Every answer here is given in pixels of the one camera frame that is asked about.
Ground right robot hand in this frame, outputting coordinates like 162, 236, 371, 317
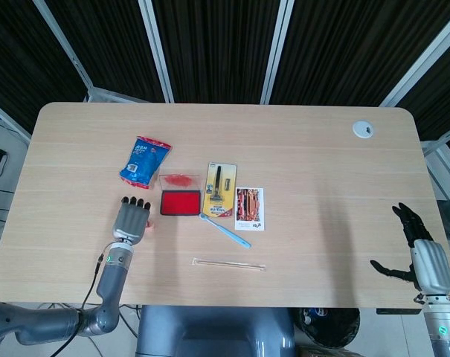
370, 202, 450, 295

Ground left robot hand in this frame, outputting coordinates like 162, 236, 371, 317
111, 196, 153, 247

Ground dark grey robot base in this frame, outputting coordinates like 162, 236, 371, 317
135, 305, 297, 357

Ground red ink pad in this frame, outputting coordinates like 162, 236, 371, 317
158, 171, 202, 216

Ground black desk control panel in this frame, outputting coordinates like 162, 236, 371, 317
376, 307, 422, 315

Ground blue snack packet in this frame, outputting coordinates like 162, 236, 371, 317
119, 135, 173, 190

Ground razor in yellow blister pack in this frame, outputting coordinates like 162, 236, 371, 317
202, 161, 239, 220

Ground light blue toothbrush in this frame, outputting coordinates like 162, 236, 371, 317
199, 212, 252, 249

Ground wrapped wooden chopsticks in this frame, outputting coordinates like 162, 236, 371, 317
191, 257, 266, 272

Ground photo postcard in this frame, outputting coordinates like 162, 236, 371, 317
234, 187, 266, 231

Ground black trash bin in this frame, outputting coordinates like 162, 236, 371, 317
297, 307, 361, 350

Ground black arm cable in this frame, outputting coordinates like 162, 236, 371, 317
48, 252, 106, 357

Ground white frame base rail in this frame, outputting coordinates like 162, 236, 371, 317
85, 87, 151, 103

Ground white desk cable grommet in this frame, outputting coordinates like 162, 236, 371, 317
352, 120, 375, 139

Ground white aluminium frame post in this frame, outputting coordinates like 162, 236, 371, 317
260, 0, 296, 105
138, 0, 176, 104
379, 15, 450, 108
31, 0, 95, 103

